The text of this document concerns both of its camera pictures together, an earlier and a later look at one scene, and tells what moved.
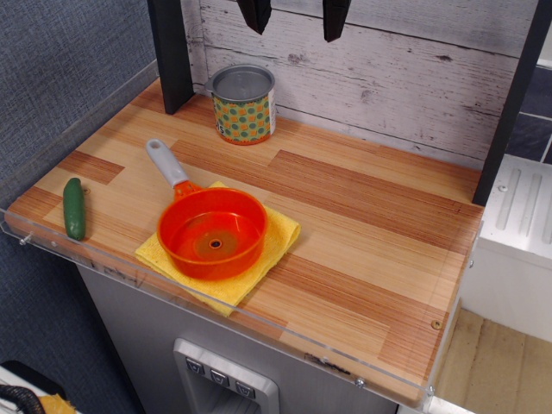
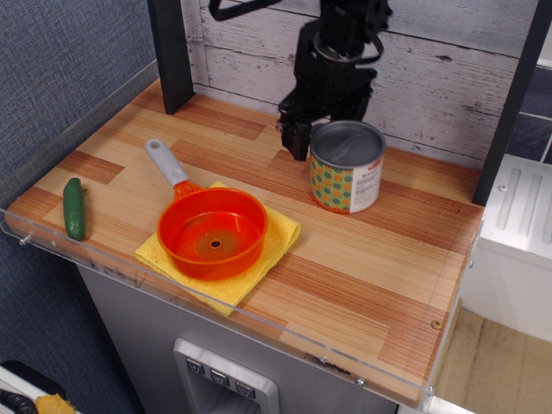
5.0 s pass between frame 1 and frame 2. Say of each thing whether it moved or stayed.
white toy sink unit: stayed
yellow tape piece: stayed
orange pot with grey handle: stayed
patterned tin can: moved
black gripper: moved
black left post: stayed
